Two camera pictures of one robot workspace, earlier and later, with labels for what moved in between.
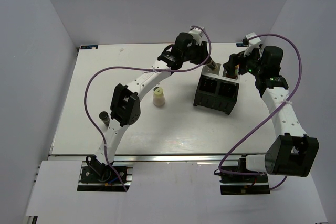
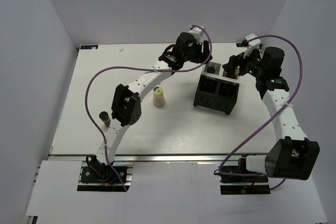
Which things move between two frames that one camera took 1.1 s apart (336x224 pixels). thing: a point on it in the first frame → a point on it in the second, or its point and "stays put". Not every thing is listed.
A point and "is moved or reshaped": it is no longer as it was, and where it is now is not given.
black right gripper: (233, 60) stays put
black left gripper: (203, 53) stays put
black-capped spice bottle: (213, 65) is moved or reshaped
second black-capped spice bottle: (104, 117) stays put
